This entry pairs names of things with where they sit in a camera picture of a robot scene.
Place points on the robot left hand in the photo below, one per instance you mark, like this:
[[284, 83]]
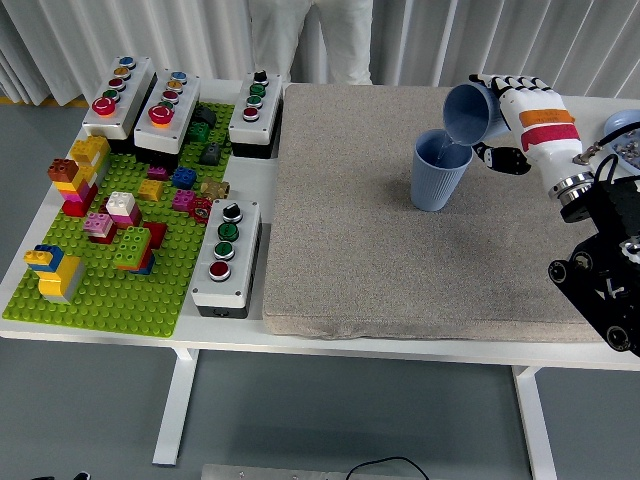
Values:
[[81, 475]]

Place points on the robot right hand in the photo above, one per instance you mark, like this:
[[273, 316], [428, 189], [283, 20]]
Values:
[[550, 145]]

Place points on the blue ribbed cup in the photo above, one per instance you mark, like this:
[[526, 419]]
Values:
[[435, 185], [470, 112]]

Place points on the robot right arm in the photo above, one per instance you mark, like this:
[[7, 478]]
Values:
[[612, 210]]

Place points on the blue plate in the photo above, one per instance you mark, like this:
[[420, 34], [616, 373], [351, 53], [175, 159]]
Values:
[[622, 122]]

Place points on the small metal nuts pile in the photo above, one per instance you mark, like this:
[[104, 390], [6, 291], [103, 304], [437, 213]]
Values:
[[631, 152]]

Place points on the white table leg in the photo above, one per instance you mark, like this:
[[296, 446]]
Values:
[[172, 415], [537, 425]]

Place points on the green studded baseplate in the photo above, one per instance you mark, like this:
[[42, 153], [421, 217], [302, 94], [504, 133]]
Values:
[[125, 305]]

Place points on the yellow blue brick tower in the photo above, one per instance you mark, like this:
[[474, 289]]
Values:
[[57, 280]]

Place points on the grey-brown fabric mat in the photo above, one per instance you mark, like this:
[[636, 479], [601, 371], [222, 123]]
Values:
[[375, 260]]

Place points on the green-topped brick stack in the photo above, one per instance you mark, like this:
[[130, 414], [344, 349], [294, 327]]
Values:
[[132, 247]]

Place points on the pink red brick stack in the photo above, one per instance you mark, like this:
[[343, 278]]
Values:
[[98, 225]]

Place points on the person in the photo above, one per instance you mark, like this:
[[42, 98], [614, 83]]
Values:
[[310, 40]]

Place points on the white pink brick stack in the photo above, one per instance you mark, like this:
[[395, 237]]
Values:
[[122, 207]]

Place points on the four-button control box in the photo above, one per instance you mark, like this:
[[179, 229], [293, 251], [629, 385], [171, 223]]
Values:
[[240, 250], [265, 107]]

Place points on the brown-topped brick tower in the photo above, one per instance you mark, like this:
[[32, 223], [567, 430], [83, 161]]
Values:
[[75, 192]]

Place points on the red valve handwheel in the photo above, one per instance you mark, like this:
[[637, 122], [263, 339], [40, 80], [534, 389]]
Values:
[[201, 209]]

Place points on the flat magenta brick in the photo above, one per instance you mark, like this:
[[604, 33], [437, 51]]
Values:
[[157, 173]]

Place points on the blue brick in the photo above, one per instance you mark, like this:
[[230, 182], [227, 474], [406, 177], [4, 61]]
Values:
[[183, 177]]

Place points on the brass pipe fitting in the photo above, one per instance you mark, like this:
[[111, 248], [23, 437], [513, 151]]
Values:
[[215, 189]]

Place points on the yellow white brick stack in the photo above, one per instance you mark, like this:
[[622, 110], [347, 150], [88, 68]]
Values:
[[90, 147]]

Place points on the dark grey sloped brick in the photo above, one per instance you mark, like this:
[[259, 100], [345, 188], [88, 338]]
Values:
[[205, 116]]

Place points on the dark green brick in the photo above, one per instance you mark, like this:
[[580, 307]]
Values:
[[198, 131]]

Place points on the five-button control box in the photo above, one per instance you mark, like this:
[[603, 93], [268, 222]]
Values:
[[132, 100], [182, 107]]

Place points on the white pleated curtain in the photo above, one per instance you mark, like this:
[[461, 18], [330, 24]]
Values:
[[150, 30]]

